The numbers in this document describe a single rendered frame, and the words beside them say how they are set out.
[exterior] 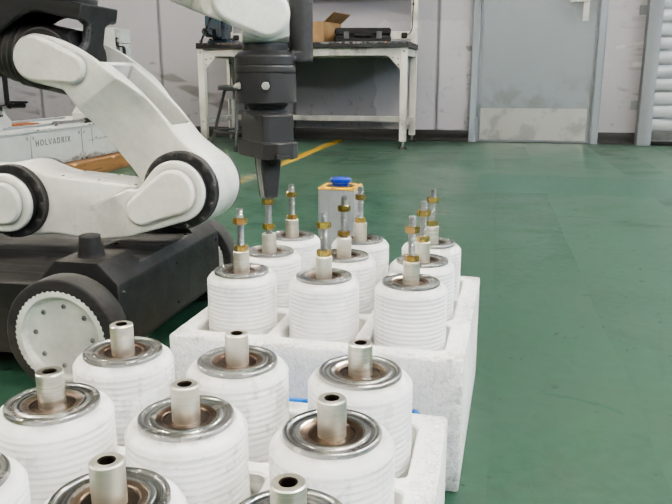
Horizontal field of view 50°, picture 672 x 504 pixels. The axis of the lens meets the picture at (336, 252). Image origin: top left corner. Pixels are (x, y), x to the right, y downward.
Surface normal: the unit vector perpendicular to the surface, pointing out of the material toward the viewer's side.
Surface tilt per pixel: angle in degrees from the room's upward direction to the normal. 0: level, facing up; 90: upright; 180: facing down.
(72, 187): 90
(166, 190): 90
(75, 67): 90
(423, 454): 0
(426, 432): 0
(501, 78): 90
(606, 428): 0
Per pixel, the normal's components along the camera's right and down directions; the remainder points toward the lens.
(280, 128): 0.51, 0.20
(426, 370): -0.24, 0.23
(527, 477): 0.00, -0.97
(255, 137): -0.86, 0.12
